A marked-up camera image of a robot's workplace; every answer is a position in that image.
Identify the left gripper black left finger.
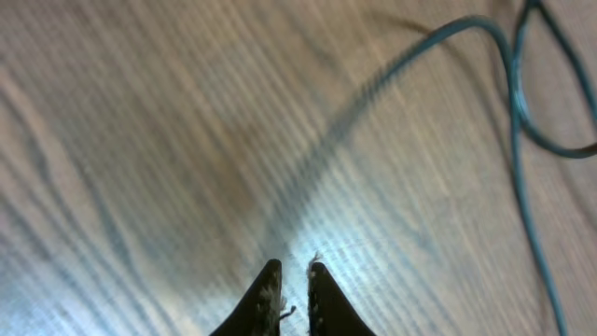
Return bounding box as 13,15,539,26
211,259,283,336

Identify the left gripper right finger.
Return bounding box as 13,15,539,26
308,261,375,336

